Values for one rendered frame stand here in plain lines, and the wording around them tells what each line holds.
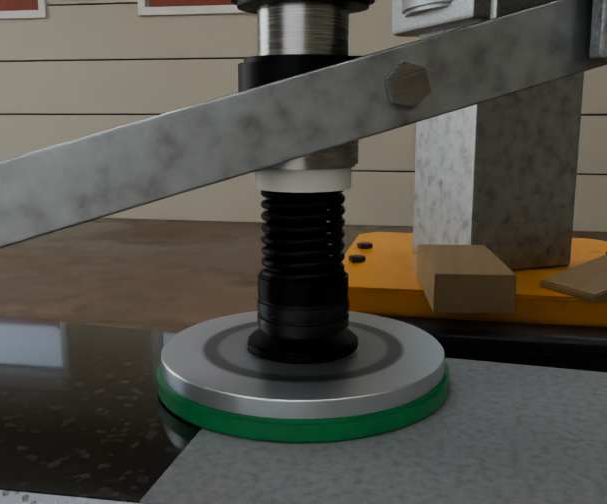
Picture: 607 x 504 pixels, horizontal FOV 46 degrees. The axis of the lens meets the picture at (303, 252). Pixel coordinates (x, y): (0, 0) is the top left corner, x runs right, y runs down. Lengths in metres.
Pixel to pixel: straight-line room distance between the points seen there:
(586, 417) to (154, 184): 0.32
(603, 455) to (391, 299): 0.59
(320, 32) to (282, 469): 0.28
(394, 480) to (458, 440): 0.07
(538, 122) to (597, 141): 5.49
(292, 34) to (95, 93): 6.76
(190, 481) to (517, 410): 0.23
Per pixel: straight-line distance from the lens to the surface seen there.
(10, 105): 7.67
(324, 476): 0.43
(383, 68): 0.48
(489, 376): 0.59
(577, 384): 0.59
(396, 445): 0.46
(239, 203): 6.80
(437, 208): 1.20
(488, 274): 0.91
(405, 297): 1.02
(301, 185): 0.49
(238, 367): 0.51
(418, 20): 1.20
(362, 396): 0.46
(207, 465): 0.44
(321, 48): 0.50
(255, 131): 0.46
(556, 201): 1.20
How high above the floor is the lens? 1.03
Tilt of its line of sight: 11 degrees down
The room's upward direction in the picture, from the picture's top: straight up
